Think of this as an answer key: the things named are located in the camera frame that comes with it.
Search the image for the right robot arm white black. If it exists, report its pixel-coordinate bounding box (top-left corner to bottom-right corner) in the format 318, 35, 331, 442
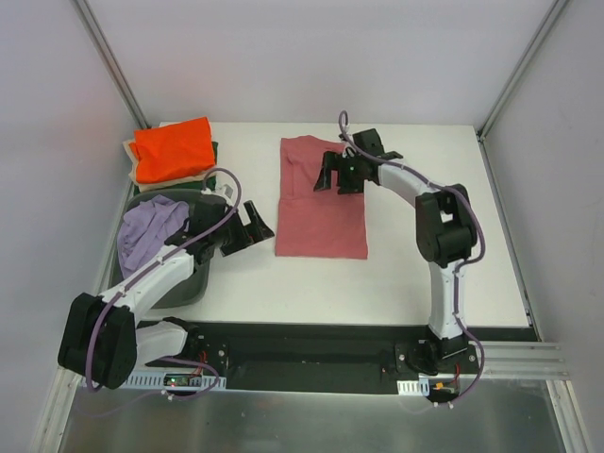
313, 126, 485, 376

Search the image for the lilac crumpled t shirt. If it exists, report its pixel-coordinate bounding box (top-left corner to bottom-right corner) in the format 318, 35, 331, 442
116, 194, 190, 278

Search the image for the pink t shirt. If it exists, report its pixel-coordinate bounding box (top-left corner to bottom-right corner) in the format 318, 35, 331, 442
275, 135, 368, 260

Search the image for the beige folded t shirt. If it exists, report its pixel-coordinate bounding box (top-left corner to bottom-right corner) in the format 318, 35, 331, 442
122, 139, 218, 193

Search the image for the dark green folded t shirt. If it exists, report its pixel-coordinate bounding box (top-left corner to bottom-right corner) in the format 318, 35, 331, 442
133, 140, 221, 194

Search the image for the grey plastic bin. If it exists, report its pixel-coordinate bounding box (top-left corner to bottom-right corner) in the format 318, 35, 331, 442
123, 189, 214, 310

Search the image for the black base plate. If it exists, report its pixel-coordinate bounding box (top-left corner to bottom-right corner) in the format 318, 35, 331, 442
143, 323, 480, 393

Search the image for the white cable duct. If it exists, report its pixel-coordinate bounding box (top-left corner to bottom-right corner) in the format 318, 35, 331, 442
396, 377, 430, 397
121, 371, 227, 392

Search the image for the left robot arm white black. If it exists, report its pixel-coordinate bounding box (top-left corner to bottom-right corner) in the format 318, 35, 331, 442
58, 192, 275, 392

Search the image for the right white cable duct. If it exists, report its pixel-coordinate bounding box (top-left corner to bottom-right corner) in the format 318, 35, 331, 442
396, 377, 430, 397

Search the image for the aluminium frame post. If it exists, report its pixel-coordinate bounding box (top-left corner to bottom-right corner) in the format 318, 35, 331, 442
477, 0, 572, 143
70, 0, 151, 129

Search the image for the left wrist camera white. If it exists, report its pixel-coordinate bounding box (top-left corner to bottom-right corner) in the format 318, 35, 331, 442
201, 184, 237, 201

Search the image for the left aluminium frame post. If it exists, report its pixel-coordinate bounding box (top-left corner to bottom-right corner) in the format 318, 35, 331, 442
70, 0, 151, 129

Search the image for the left white cable duct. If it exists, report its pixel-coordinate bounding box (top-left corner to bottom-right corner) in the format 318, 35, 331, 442
121, 371, 227, 392

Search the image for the aluminium rail front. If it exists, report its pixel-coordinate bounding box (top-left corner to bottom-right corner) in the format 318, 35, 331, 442
483, 342, 570, 380

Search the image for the orange folded t shirt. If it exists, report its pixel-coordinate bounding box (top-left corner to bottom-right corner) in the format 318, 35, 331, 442
128, 117, 217, 185

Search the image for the right aluminium frame post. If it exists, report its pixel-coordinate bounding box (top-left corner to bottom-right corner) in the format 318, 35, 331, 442
477, 0, 572, 143

